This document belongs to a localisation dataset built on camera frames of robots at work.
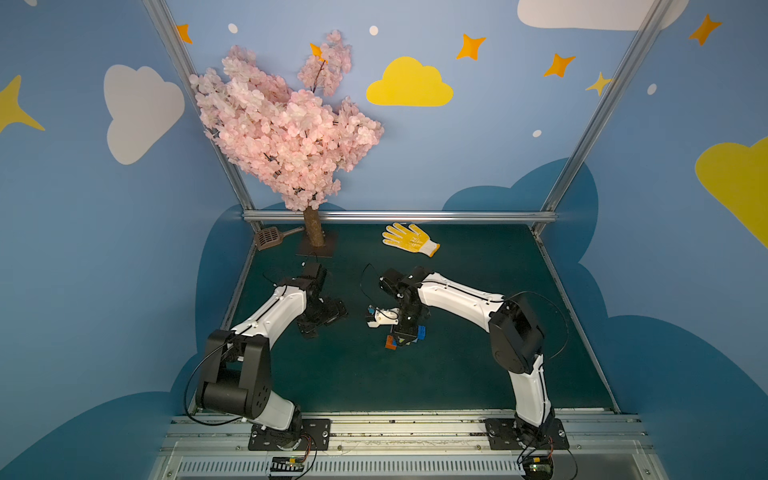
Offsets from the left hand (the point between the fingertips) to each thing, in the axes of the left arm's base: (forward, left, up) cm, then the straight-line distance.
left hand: (334, 319), depth 89 cm
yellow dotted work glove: (+40, -25, -7) cm, 47 cm away
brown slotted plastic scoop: (+37, +30, -4) cm, 48 cm away
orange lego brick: (-7, -17, -1) cm, 18 cm away
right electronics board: (-35, -55, -9) cm, 65 cm away
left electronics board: (-35, +7, -8) cm, 37 cm away
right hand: (-3, -21, -1) cm, 21 cm away
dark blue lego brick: (-5, -26, +4) cm, 27 cm away
